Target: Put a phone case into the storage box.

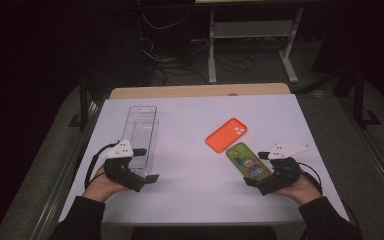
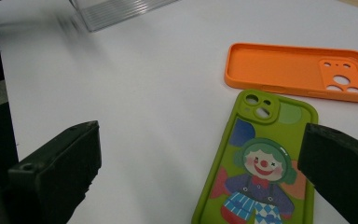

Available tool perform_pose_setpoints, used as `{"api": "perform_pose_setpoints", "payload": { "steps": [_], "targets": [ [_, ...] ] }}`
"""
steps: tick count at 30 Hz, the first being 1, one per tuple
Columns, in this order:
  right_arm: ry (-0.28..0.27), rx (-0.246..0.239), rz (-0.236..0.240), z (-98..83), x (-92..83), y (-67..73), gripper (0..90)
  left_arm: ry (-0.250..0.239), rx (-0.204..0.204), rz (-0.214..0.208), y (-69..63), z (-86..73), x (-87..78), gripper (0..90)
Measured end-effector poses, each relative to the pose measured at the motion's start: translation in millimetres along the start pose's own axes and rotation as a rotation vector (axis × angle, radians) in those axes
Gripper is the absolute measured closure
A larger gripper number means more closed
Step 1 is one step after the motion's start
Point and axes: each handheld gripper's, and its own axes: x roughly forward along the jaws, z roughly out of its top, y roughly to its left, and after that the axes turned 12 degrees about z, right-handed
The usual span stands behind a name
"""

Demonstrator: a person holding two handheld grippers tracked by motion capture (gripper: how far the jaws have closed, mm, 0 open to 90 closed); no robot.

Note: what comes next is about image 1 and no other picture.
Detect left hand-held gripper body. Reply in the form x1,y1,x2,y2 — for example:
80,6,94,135
100,138,147,193

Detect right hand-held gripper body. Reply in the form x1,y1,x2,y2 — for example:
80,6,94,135
256,143,312,197

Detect green phone case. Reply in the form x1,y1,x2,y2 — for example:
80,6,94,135
225,142,273,183

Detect clear plastic container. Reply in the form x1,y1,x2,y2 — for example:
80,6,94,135
119,105,160,178

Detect orange phone case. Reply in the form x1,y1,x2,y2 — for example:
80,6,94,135
205,117,249,154

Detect person's right hand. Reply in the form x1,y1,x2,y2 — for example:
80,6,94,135
274,169,323,206

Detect person's left hand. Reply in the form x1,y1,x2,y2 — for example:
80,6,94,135
81,165,129,203

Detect black metal stand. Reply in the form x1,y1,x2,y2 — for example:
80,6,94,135
352,63,383,130
68,76,96,132

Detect left hand-held gripper cable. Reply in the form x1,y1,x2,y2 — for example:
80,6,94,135
84,142,120,191

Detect hand-held gripper cable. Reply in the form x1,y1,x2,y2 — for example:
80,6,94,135
298,162,324,194
84,142,120,191

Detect right hand-held gripper cable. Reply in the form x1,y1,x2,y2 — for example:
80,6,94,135
298,162,324,194

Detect tangle of floor cables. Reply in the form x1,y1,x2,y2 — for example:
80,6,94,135
138,13,211,86

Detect white metal desk frame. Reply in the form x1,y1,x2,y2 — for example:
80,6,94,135
208,7,305,84

